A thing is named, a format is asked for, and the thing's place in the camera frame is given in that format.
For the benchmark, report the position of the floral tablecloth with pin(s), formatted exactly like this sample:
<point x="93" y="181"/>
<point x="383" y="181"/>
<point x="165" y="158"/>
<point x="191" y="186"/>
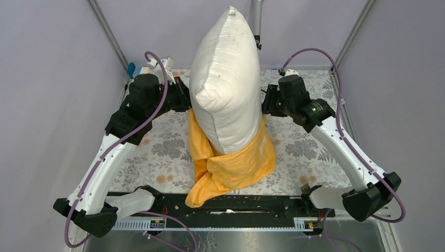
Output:
<point x="162" y="160"/>

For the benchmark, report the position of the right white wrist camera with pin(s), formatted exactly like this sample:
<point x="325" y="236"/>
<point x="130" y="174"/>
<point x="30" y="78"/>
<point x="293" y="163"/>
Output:
<point x="287" y="72"/>

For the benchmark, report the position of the orange pillowcase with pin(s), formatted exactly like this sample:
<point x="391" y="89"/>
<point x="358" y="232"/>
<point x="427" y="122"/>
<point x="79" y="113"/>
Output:
<point x="217" y="174"/>

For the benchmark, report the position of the black tripod stand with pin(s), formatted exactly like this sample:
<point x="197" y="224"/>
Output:
<point x="255" y="21"/>

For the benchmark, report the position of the white pillow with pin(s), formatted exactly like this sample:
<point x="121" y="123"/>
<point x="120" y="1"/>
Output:
<point x="224" y="84"/>

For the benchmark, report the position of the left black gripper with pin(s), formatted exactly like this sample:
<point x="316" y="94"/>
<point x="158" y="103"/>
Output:
<point x="183" y="93"/>

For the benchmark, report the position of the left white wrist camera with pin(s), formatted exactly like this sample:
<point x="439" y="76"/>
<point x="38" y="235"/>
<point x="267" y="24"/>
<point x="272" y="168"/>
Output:
<point x="155" y="67"/>

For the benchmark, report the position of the blue white box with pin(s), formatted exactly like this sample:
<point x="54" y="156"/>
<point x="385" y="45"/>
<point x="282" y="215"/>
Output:
<point x="133" y="71"/>

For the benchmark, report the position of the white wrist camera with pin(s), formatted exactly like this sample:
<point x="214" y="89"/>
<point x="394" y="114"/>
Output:
<point x="155" y="67"/>
<point x="287" y="72"/>

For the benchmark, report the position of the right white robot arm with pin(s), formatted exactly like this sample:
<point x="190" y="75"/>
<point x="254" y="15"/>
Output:
<point x="371" y="187"/>

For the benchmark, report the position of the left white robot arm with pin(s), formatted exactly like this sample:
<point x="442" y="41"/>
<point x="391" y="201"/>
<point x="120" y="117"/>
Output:
<point x="90" y="207"/>

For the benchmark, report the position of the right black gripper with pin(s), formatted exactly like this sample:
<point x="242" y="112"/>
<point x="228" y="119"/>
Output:
<point x="267" y="105"/>

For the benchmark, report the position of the white slotted cable duct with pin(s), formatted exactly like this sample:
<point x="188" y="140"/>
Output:
<point x="221" y="223"/>

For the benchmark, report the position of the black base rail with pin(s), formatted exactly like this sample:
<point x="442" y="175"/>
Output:
<point x="172" y="206"/>

